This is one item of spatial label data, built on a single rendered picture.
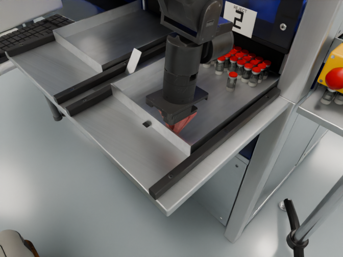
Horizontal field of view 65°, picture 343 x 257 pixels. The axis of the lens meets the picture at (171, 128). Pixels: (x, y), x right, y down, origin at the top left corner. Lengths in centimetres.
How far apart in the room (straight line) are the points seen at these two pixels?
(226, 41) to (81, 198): 125
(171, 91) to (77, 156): 133
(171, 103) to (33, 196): 130
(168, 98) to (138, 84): 24
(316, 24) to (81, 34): 67
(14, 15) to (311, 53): 105
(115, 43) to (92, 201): 92
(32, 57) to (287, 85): 69
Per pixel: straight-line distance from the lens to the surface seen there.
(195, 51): 42
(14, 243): 124
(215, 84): 70
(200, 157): 51
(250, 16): 67
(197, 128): 58
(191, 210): 145
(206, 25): 39
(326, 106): 72
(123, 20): 101
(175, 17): 41
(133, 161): 53
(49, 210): 158
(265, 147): 82
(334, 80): 59
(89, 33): 95
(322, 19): 60
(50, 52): 89
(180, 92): 45
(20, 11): 128
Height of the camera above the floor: 130
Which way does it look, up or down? 47 degrees down
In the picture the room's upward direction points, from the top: straight up
